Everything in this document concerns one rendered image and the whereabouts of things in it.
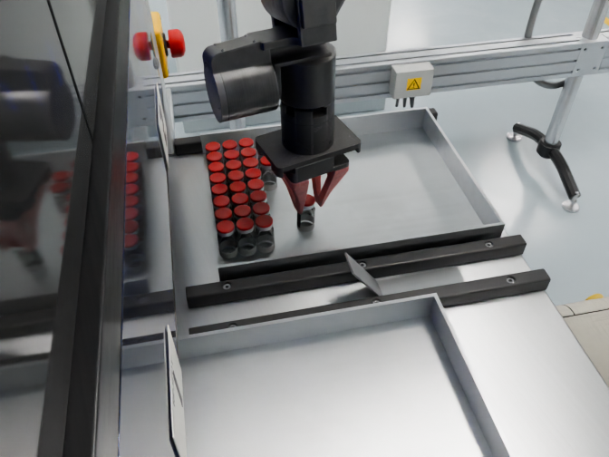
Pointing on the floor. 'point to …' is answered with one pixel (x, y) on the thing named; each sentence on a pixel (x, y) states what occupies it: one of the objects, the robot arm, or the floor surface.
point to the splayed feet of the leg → (552, 161)
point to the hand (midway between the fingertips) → (308, 201)
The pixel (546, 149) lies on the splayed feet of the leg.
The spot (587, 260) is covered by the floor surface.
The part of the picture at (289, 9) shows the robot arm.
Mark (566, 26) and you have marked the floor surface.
